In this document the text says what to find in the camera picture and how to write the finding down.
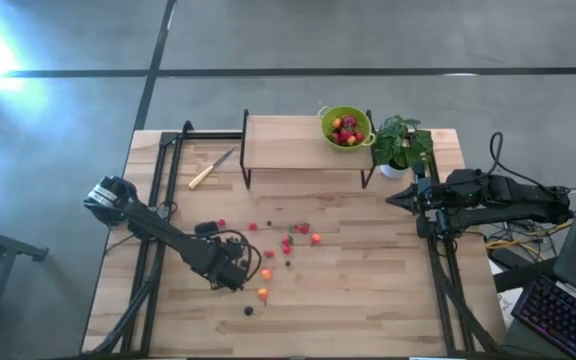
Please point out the dark berry with green stem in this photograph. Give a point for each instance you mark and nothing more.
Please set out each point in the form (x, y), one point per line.
(248, 310)

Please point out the green plastic colander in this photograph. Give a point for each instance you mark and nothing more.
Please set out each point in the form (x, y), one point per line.
(327, 132)

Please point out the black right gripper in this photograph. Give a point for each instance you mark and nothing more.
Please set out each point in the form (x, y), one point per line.
(433, 205)

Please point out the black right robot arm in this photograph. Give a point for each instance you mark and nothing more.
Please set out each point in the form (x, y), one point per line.
(518, 197)

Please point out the small orange-red strawberry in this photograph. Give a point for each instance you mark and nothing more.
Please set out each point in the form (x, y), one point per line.
(269, 254)

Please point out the red raspberry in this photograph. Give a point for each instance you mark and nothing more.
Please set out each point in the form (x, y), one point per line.
(221, 223)
(253, 226)

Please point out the green plant in white pot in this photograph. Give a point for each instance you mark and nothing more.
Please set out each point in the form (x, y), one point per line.
(393, 145)

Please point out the black backlit keyboard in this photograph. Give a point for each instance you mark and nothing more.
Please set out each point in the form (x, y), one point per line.
(558, 315)

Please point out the wooden shelf with black legs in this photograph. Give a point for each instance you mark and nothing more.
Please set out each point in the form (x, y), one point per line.
(293, 142)

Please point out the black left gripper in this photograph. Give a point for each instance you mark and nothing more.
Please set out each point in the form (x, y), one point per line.
(223, 260)

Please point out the large strawberry with green leaves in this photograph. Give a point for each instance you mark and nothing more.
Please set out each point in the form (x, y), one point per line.
(346, 135)

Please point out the red cherry with green stem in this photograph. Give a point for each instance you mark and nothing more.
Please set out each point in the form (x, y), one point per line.
(359, 136)

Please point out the dark metal stand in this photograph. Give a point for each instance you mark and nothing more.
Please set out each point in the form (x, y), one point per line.
(8, 245)

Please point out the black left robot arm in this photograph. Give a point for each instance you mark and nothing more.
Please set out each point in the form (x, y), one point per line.
(158, 230)

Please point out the small red strawberry far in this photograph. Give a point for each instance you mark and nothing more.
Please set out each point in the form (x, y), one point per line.
(287, 249)

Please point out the black blackberry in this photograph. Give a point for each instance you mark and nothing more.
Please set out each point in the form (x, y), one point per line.
(244, 263)

